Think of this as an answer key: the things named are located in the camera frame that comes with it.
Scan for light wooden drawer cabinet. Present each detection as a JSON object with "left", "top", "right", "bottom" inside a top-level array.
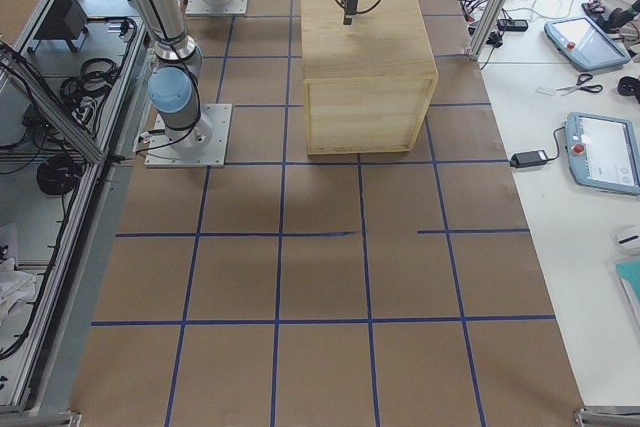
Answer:
[{"left": 300, "top": 0, "right": 439, "bottom": 155}]

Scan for far teach pendant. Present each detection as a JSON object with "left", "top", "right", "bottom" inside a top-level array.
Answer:
[{"left": 544, "top": 16, "right": 631, "bottom": 72}]

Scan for teach pendant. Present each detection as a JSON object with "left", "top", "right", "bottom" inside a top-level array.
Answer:
[
  {"left": 544, "top": 16, "right": 631, "bottom": 72},
  {"left": 565, "top": 112, "right": 639, "bottom": 196}
]

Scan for black power adapter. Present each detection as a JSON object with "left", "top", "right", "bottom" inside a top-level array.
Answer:
[{"left": 509, "top": 149, "right": 550, "bottom": 169}]

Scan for near teach pendant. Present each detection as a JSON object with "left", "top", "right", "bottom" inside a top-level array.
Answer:
[{"left": 565, "top": 112, "right": 639, "bottom": 196}]

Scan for crumpled white cloth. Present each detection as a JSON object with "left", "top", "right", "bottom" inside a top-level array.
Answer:
[{"left": 0, "top": 224, "right": 37, "bottom": 328}]

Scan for aluminium frame post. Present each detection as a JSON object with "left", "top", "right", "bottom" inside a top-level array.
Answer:
[{"left": 467, "top": 0, "right": 531, "bottom": 61}]

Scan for black handled scissors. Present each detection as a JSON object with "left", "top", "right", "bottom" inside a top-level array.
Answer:
[{"left": 556, "top": 73, "right": 603, "bottom": 96}]

